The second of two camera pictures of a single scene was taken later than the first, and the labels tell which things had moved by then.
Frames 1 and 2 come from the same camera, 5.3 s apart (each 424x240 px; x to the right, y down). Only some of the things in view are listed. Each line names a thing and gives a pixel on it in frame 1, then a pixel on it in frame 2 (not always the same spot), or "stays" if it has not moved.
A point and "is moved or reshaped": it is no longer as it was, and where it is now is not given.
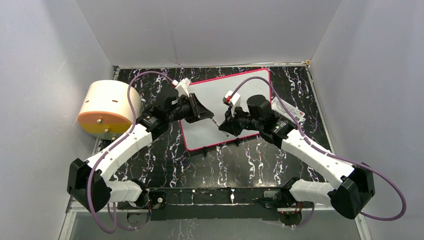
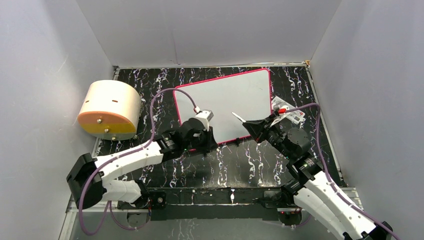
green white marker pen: (218, 125) is moved or reshaped
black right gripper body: (244, 119) to (273, 134)
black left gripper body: (181, 111) to (196, 144)
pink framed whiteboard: (206, 133) stays
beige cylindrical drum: (107, 111) stays
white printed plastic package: (276, 105) stays
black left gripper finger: (197, 111) to (209, 144)
